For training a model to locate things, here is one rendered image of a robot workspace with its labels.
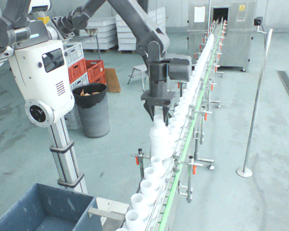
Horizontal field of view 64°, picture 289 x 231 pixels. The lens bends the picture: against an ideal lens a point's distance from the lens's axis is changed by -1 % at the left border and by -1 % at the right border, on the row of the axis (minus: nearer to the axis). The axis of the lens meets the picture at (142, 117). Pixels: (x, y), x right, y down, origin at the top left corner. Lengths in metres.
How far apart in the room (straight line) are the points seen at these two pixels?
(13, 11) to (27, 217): 0.83
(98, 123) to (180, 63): 2.46
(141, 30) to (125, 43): 6.99
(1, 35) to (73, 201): 0.71
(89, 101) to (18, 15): 2.10
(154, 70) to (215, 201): 1.76
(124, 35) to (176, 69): 6.99
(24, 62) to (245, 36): 4.83
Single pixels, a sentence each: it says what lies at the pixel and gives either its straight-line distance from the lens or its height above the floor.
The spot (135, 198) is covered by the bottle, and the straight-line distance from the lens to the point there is 0.72.
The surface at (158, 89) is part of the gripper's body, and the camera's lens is 0.72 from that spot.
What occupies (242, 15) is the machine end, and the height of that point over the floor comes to 1.16.
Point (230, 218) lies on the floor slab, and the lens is 2.20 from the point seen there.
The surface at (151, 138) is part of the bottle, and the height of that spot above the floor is 1.23.
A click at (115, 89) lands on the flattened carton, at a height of 0.08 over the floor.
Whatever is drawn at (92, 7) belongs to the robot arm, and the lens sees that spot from 1.27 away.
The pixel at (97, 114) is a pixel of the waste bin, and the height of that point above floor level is 0.36.
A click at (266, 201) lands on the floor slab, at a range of 2.42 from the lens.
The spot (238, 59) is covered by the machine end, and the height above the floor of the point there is 0.28.
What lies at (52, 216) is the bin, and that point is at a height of 0.73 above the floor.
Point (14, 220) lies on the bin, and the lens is 1.17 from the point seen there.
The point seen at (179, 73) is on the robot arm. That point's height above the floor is 1.47.
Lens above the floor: 1.67
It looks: 28 degrees down
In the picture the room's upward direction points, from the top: 4 degrees counter-clockwise
